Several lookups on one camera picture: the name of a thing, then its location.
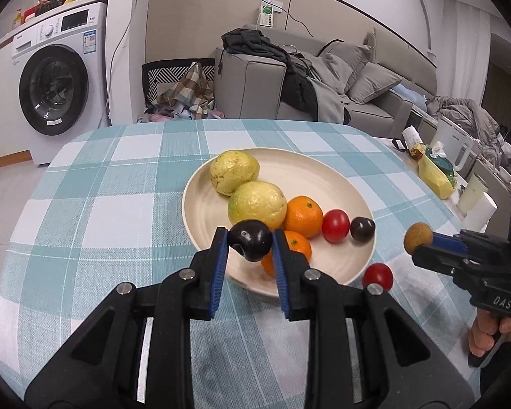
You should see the small brown longan fruit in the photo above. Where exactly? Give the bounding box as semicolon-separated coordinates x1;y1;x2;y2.
403;223;434;255

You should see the large orange mandarin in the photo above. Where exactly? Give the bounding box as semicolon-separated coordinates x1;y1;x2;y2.
260;230;312;278

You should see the dark plum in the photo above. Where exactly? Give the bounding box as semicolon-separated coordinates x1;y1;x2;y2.
350;217;376;243
227;220;273;262

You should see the person's right hand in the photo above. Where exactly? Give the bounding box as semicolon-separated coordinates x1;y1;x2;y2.
468;309;511;357

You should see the white paper roll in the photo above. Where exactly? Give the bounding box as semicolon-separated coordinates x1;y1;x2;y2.
462;192;498;233

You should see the yellow snack bag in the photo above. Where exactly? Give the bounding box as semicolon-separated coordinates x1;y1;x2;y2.
409;144;455;199

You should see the red tomato on table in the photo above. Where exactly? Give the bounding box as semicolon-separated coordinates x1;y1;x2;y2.
362;263;394;292

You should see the white electric kettle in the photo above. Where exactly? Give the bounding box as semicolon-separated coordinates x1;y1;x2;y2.
430;116;482;173

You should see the dark plum on plate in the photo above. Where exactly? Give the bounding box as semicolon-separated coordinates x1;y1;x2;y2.
350;217;376;243

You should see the red tomato on plate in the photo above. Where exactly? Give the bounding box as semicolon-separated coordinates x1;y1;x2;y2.
321;210;351;244

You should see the teal checked tablecloth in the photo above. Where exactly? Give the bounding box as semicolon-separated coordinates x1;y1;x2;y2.
0;120;479;395

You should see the orange mandarin on plate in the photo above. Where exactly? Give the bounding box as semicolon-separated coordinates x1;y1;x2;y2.
282;196;324;238

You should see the cream round plate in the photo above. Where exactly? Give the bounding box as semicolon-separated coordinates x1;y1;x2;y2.
182;148;375;284

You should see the grey cushion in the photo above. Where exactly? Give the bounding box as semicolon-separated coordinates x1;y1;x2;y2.
348;63;403;104

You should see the yellow-green guava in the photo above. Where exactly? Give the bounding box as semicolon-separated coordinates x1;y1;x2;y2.
228;181;287;230

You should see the dark clothes pile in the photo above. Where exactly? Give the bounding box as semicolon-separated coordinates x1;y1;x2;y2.
214;28;353;125

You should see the green guava on plate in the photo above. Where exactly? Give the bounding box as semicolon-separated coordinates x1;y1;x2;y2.
209;150;260;197

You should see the grey sofa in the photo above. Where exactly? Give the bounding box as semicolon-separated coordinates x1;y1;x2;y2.
214;25;437;138

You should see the plaid cloth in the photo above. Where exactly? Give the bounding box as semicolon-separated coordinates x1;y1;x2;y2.
136;62;225;124

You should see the black patterned laundry basket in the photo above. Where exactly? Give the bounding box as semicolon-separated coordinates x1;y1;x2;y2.
141;58;215;110

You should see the white washing machine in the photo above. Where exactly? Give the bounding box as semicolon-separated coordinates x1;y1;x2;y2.
12;1;110;165

